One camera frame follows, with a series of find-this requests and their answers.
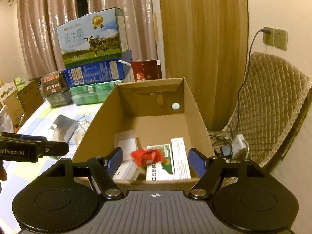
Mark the silver foil bag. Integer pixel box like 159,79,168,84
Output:
49,115,78,143

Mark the red snack packet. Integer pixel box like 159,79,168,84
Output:
130,148,166,168

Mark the green medicine box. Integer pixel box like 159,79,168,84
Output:
146,144,175,181

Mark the clear bag with wire rack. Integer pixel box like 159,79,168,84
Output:
76,115,93,133

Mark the white charger plug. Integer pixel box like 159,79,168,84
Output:
113,161,140,181

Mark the narrow white medicine box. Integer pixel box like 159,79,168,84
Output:
171,137,191,180

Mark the beige plastic spoon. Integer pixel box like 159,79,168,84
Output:
73,130,85,146

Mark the clear blue label plastic case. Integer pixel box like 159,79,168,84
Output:
114,130,138,162

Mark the person's left hand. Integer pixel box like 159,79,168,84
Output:
0,160,7,181

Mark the brown cardboard box on sofa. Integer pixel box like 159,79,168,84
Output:
4,80,44,126

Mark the white power adapter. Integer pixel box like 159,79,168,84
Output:
232,134,250,160

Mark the black noodle bowl pack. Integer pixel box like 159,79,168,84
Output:
40,70,73,108

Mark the green wrapped drink pack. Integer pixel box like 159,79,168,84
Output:
70,80,122,106

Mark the blue milk carton box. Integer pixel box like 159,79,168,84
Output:
64,49,132,88

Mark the dark red gift box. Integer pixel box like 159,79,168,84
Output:
131,60,162,81

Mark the cow picture milk carton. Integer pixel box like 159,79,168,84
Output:
57,7,129,68

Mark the beige curtain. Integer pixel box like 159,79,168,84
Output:
17,0,159,79

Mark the brown wooden door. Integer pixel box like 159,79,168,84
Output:
160,0,249,131

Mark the beige wall socket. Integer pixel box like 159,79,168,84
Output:
262,27,288,51

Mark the black wall charging cable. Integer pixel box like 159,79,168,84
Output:
227,28,272,137

